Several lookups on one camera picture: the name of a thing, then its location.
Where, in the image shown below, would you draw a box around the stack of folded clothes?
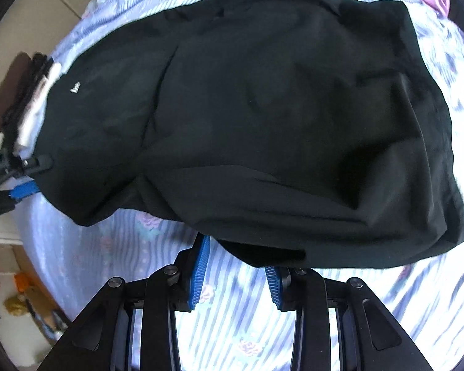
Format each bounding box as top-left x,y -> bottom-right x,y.
0,52 -> 66,151

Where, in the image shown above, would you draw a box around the black pants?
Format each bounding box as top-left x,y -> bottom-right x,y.
33,0 -> 464,269

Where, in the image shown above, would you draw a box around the yellow object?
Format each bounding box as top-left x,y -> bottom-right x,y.
5,294 -> 28,315

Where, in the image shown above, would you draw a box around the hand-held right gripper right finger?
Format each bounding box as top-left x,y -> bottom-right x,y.
264,265 -> 434,371

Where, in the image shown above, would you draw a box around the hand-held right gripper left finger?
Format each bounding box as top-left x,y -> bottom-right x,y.
37,234 -> 212,371

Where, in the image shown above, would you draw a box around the cardboard box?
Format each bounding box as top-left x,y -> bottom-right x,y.
13,247 -> 68,343

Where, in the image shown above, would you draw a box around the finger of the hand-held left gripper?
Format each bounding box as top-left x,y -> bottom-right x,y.
8,154 -> 54,175
0,180 -> 40,217

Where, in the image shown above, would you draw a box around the striped floral bed sheet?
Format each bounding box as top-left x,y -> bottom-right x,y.
21,0 -> 464,371

